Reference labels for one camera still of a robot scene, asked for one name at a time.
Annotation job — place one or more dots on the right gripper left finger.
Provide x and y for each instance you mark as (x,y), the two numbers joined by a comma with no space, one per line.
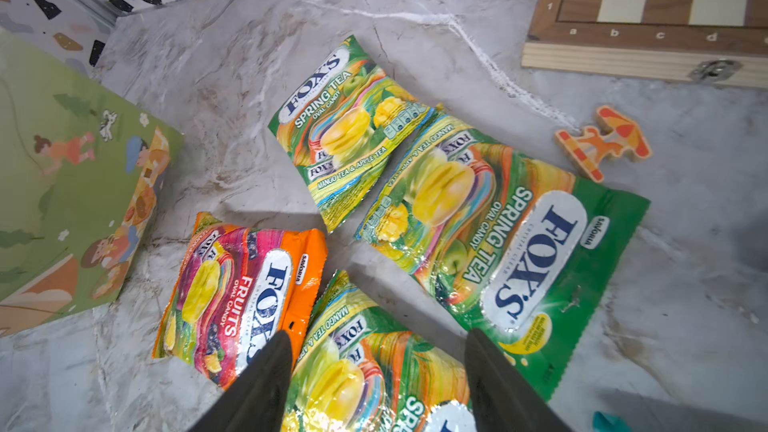
(255,401)

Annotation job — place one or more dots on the green apple tea candy packet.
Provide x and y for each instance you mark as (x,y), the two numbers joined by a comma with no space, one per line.
(360,369)

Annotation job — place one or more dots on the wooden folding chess board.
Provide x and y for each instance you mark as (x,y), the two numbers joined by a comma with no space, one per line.
(720,42)

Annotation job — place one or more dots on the white paper gift bag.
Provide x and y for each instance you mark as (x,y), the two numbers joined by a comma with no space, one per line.
(82,170)

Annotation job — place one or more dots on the orange snack packet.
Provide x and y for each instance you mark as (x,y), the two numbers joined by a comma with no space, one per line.
(236,289)

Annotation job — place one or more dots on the small green spring tea packet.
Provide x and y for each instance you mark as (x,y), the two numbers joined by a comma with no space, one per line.
(340,126)

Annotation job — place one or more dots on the small orange plastic clip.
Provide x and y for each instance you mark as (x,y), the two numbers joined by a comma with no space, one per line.
(615,136)

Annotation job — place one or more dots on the green lemon candy packet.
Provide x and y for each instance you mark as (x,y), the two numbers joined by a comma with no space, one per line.
(510,245)

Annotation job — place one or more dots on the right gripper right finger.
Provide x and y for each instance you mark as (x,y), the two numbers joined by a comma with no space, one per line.
(502,400)

